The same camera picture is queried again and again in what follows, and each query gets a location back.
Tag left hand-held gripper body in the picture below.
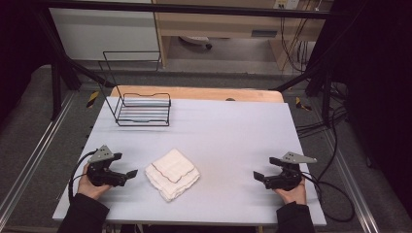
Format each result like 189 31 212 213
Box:
86 145 128 188

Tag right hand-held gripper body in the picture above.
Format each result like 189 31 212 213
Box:
263 150 318 191

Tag person's left hand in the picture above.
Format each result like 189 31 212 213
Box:
76 163 113 201

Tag person's right hand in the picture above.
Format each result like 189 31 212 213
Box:
273 177 308 206

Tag folded white towel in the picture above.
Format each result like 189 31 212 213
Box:
144 148 201 203

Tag white table cover board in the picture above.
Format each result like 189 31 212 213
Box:
51 96 327 227

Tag white cabinet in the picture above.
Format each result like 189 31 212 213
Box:
48 0 161 62

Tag white power strip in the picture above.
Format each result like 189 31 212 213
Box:
179 35 214 50

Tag wooden desk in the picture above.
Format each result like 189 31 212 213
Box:
152 0 334 71

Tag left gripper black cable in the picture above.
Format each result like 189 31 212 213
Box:
67 149 99 204

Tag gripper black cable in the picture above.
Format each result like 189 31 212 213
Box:
300 171 356 223
67 149 99 204

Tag black wire rack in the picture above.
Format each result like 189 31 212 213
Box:
97 50 172 127

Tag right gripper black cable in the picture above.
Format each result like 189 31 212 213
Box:
300 171 356 223

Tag bundle of black cables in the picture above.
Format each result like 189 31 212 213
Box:
294 81 349 183

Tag aluminium floor rail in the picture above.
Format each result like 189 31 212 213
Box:
319 125 381 233
0 91 76 224

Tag black frame strut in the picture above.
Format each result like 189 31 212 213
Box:
33 9 115 121
273 48 334 128

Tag hanging cables under desk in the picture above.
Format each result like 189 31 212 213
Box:
279 0 325 74

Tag white wall socket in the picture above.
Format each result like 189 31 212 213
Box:
273 0 301 11

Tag black frame crossbar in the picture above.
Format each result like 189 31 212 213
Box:
30 0 353 19

